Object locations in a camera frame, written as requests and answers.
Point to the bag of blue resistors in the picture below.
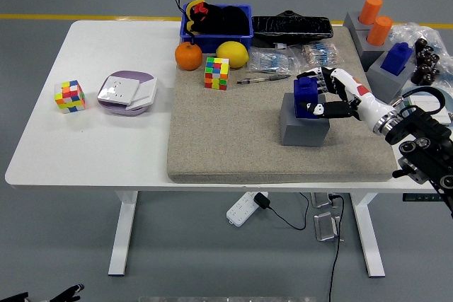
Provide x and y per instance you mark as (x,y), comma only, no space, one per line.
(272,59)

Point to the black cloth bundle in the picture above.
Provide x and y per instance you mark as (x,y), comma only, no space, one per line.
(230,21)

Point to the grey seal holder block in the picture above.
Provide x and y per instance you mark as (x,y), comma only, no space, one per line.
(385,82)
(304,132)

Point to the white wall switch panel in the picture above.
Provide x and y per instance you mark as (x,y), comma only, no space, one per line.
(147,93)
(426,98)

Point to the black dotted knob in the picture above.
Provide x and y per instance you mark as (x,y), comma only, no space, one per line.
(434,58)
(424,56)
(421,44)
(419,75)
(431,75)

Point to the metal bracket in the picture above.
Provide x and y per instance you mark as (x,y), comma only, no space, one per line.
(322,200)
(325,227)

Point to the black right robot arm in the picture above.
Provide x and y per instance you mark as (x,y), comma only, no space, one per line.
(424,128)

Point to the bag of tan resistors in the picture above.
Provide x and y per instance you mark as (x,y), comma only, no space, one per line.
(318,54)

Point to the white wall socket panel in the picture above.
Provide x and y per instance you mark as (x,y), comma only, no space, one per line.
(118,90)

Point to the grey-brown mat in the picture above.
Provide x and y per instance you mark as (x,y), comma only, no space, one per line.
(230,132)

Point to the black table control panel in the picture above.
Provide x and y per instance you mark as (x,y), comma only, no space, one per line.
(421,197)

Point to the white-edged puzzle cube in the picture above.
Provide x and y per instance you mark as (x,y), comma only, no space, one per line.
(70,97)
(216,74)

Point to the yellow black tool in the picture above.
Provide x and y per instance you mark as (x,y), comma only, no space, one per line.
(193,6)

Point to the small white connector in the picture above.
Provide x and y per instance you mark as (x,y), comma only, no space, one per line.
(280,46)

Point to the orange cylinder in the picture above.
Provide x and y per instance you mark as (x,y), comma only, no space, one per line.
(371,8)
(378,30)

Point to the black power adapter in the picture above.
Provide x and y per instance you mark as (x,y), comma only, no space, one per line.
(262,201)

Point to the blue seal stamp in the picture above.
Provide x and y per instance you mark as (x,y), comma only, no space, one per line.
(396,58)
(304,93)

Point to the light blue plate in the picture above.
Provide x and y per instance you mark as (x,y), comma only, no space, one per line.
(449,94)

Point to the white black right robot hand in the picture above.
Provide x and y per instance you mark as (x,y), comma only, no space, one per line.
(364,100)

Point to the silver black pen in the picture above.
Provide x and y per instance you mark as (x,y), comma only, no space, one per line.
(272,77)

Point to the grey cylinder holder block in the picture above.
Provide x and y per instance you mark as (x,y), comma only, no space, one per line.
(368,56)
(350,21)

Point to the purple plate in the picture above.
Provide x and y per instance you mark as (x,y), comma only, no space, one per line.
(127,74)

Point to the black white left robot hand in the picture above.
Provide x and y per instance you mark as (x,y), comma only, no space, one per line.
(67,293)

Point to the black wrapped long object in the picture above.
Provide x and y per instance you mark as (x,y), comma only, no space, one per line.
(290,28)

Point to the clear plastic bag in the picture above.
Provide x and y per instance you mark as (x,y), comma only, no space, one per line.
(407,31)

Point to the blue plastic bin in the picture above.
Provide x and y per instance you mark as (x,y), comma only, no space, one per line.
(212,41)

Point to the white table leg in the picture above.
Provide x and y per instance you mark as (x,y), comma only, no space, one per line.
(368,238)
(124,238)

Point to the yellow lemon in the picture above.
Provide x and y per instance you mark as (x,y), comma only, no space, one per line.
(231,54)

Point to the white power strip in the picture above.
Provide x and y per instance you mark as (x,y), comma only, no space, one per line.
(240,210)

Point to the orange fruit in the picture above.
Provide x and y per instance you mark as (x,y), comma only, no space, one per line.
(188,56)

